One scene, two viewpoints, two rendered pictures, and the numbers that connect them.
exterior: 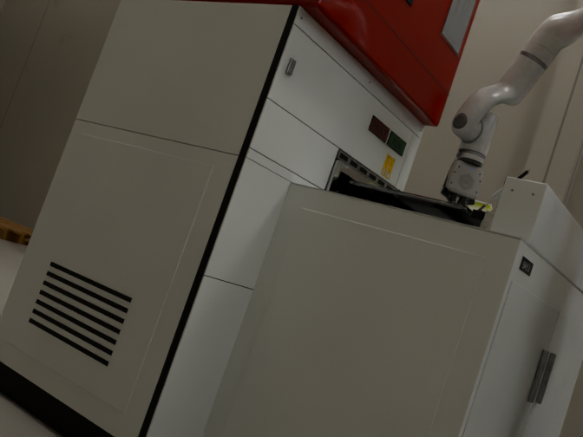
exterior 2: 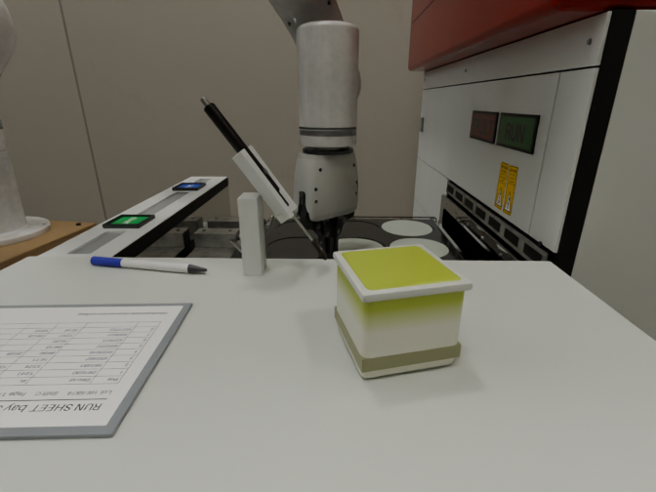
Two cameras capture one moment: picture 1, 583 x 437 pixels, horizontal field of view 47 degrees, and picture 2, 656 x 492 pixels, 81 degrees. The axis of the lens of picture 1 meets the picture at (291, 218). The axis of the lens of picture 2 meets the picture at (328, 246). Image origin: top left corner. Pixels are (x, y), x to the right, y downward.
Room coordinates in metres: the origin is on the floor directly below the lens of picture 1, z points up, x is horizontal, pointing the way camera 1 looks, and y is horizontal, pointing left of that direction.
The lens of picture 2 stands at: (2.45, -0.78, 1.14)
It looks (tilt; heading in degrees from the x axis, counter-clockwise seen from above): 21 degrees down; 145
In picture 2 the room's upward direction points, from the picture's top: straight up
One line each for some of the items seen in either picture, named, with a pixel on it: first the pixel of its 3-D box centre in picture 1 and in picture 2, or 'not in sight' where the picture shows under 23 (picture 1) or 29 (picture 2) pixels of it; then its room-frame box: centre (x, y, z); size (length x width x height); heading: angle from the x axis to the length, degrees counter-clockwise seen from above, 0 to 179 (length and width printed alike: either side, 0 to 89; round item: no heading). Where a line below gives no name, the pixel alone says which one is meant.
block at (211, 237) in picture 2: not in sight; (218, 236); (1.76, -0.55, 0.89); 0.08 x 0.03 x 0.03; 54
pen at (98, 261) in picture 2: not in sight; (147, 265); (2.02, -0.72, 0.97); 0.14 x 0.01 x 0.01; 44
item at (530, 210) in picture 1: (546, 238); (169, 237); (1.70, -0.63, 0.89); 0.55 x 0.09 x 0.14; 144
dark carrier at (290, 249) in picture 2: (429, 211); (356, 248); (1.97, -0.38, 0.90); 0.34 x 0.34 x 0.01; 54
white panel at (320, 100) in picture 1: (349, 138); (461, 162); (1.94, -0.08, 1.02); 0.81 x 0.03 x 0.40; 144
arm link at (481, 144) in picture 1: (477, 133); (328, 77); (1.97, -0.44, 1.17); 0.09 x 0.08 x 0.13; 134
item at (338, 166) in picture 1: (366, 196); (473, 247); (2.08, -0.20, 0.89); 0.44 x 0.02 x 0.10; 144
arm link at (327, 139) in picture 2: (469, 159); (329, 138); (1.98, -0.44, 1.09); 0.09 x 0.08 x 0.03; 97
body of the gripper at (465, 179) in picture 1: (463, 178); (327, 180); (1.98, -0.45, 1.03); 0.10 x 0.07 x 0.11; 97
